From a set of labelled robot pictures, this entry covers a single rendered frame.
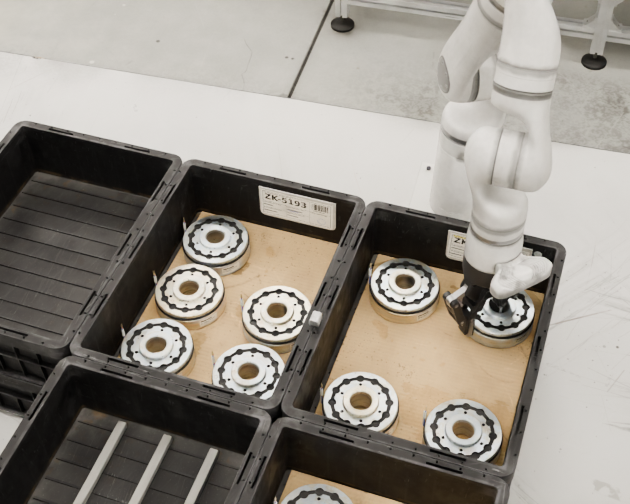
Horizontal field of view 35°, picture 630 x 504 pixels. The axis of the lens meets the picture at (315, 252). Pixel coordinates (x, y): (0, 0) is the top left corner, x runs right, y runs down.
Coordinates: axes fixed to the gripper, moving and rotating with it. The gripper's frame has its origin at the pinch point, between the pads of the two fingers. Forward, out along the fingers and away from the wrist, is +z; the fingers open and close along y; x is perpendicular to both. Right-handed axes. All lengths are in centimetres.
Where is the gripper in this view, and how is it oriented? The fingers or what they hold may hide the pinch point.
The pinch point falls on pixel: (481, 318)
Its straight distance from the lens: 147.0
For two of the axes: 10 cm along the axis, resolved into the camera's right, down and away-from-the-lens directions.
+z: 0.2, 6.7, 7.4
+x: 5.0, 6.4, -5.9
